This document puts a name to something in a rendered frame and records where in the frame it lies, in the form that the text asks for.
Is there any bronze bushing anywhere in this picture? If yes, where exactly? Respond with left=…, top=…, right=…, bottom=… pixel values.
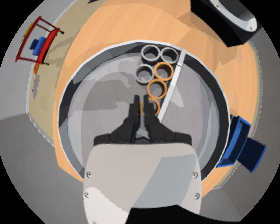
left=140, top=98, right=160, bottom=116
left=147, top=79, right=167, bottom=99
left=154, top=62, right=174, bottom=82

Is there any blue crate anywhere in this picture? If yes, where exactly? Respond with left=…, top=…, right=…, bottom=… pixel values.
left=216, top=114, right=251, bottom=168

